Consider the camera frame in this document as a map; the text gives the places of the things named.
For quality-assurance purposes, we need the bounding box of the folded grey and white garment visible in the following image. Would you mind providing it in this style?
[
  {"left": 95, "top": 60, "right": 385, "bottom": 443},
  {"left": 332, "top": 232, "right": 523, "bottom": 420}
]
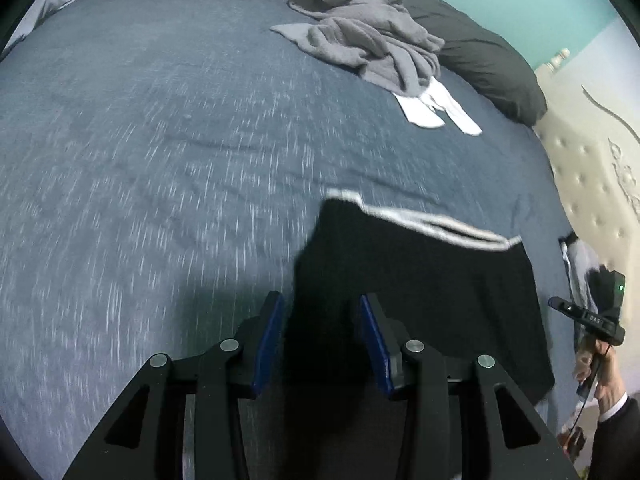
[{"left": 559, "top": 230, "right": 603, "bottom": 311}]

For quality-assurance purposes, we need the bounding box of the dark grey long pillow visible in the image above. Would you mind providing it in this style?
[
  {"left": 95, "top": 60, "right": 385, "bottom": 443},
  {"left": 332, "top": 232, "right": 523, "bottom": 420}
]
[{"left": 85, "top": 0, "right": 548, "bottom": 127}]

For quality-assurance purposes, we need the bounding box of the grey hoodie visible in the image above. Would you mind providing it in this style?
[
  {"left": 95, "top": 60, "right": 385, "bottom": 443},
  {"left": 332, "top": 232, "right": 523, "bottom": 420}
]
[{"left": 270, "top": 0, "right": 446, "bottom": 99}]

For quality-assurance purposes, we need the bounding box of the person's right forearm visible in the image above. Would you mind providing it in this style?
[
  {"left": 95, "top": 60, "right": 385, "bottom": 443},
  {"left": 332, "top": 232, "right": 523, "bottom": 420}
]
[{"left": 590, "top": 394, "right": 640, "bottom": 480}]

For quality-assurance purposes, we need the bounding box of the light grey duvet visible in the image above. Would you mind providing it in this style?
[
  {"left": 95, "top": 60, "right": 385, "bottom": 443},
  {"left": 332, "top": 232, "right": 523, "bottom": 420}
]
[{"left": 0, "top": 0, "right": 91, "bottom": 58}]

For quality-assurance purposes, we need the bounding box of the cream tufted headboard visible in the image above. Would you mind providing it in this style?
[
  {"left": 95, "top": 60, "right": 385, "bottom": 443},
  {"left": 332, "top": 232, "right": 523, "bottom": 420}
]
[{"left": 531, "top": 47, "right": 640, "bottom": 281}]

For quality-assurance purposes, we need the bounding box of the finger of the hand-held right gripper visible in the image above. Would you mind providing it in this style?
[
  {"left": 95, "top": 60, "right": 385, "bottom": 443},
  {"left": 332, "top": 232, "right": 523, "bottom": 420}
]
[{"left": 547, "top": 296, "right": 588, "bottom": 322}]

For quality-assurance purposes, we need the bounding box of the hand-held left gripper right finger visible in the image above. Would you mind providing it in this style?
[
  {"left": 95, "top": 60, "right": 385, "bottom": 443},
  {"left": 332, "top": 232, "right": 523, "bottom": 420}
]
[{"left": 354, "top": 294, "right": 578, "bottom": 480}]

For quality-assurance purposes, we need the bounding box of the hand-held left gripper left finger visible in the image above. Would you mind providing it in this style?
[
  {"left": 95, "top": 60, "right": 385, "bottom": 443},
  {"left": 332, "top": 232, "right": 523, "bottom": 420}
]
[{"left": 62, "top": 291, "right": 285, "bottom": 480}]

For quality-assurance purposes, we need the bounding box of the black cable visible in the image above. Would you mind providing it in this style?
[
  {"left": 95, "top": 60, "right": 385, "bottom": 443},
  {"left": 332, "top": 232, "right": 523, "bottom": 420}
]
[{"left": 560, "top": 347, "right": 613, "bottom": 466}]

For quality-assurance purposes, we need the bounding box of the person's right hand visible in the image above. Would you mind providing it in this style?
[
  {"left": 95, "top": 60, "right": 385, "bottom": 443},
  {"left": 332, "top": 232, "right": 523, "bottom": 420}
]
[{"left": 572, "top": 340, "right": 630, "bottom": 413}]

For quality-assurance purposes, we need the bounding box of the black sweater with white trim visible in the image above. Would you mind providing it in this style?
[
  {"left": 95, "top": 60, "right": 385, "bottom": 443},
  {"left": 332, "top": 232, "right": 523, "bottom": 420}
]
[{"left": 295, "top": 189, "right": 557, "bottom": 480}]

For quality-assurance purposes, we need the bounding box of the bed with blue-grey sheet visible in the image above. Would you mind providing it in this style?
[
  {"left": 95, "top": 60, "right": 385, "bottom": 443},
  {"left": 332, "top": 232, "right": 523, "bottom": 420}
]
[{"left": 0, "top": 0, "right": 596, "bottom": 480}]

